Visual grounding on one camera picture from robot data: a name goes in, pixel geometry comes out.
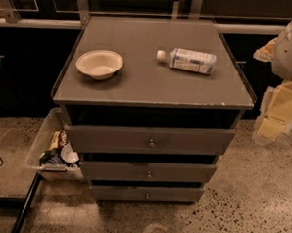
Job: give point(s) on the grey bottom drawer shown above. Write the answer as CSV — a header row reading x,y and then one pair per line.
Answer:
x,y
137,194

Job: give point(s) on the snack bag in bin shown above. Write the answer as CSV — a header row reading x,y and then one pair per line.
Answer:
x,y
59,140

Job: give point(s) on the grey drawer cabinet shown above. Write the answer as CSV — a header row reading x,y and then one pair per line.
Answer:
x,y
147,93

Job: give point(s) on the metal railing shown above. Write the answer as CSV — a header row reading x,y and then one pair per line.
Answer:
x,y
228,16

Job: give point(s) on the white cup in bin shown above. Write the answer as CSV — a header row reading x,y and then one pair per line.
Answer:
x,y
69,155

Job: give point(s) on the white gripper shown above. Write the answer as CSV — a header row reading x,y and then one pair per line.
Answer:
x,y
291,54

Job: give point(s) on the clear plastic storage bin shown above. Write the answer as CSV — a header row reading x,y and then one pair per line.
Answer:
x,y
41,143

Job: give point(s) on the clear plastic water bottle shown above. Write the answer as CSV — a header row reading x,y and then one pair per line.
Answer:
x,y
184,59

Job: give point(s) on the grey drawer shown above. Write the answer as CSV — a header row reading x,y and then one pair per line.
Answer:
x,y
149,140
137,194
138,172

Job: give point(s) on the grey top drawer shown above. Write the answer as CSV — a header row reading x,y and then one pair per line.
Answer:
x,y
149,140

